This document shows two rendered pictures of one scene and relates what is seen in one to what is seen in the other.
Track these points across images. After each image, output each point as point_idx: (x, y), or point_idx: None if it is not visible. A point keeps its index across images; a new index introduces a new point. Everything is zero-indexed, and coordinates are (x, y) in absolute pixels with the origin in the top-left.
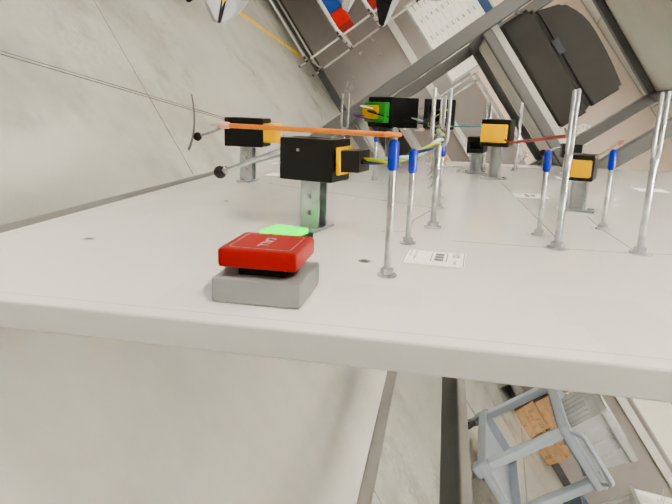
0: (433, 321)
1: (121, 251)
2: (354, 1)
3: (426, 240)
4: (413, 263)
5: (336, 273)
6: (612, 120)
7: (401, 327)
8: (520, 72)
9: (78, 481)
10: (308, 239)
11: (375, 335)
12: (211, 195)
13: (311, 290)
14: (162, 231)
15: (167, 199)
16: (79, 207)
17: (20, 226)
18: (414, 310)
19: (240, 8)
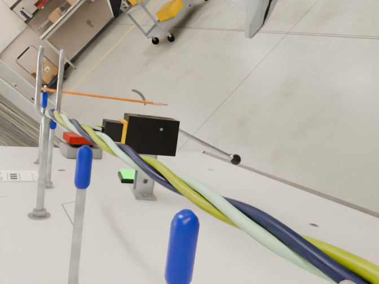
0: (4, 150)
1: (176, 165)
2: (111, 8)
3: (33, 192)
4: (29, 170)
5: (66, 163)
6: None
7: (16, 149)
8: None
9: None
10: (69, 135)
11: (24, 147)
12: (361, 234)
13: (63, 154)
14: (205, 177)
15: (338, 214)
16: (305, 188)
17: (260, 174)
18: (14, 152)
19: (246, 20)
